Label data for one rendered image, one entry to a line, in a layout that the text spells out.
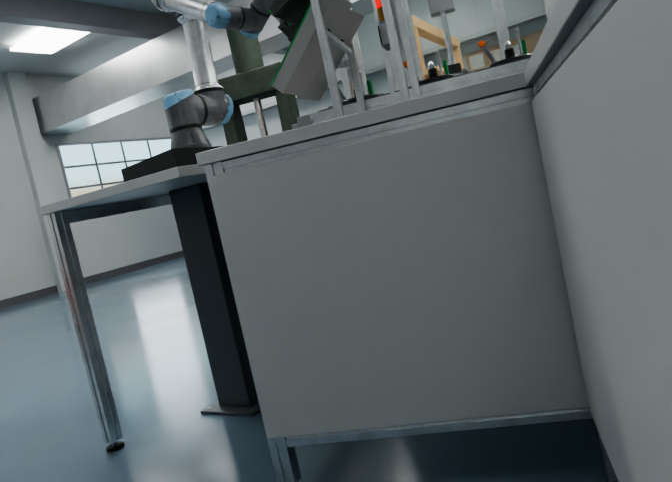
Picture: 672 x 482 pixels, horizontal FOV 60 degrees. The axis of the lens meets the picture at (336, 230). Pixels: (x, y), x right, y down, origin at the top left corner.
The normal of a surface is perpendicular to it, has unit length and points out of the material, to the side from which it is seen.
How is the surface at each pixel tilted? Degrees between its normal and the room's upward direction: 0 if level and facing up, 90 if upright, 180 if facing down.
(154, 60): 90
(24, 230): 90
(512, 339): 90
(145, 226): 90
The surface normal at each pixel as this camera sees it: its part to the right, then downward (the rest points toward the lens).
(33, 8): 0.82, -0.14
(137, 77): -0.54, 0.18
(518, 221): -0.25, 0.12
